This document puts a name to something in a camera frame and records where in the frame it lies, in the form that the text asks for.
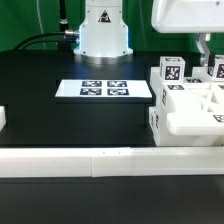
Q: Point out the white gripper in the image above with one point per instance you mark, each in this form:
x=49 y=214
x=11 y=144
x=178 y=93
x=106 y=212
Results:
x=190 y=16

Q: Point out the small tagged cube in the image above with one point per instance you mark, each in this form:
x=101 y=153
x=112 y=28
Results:
x=216 y=68

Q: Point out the white tagged cube part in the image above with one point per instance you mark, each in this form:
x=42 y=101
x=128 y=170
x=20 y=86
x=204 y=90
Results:
x=172 y=68

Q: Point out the white chair back frame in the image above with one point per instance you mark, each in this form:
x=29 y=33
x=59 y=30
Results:
x=196 y=93

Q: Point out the white chair seat panel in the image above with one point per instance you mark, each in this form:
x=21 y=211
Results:
x=189 y=129

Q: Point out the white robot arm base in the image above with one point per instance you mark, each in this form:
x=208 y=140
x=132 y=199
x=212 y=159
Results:
x=103 y=35

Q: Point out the white base tag plate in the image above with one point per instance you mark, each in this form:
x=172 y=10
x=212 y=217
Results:
x=77 y=88

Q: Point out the white fence wall rail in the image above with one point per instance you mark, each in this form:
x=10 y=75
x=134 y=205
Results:
x=110 y=162

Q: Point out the white fence left rail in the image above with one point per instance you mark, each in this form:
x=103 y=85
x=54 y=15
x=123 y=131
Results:
x=2 y=117

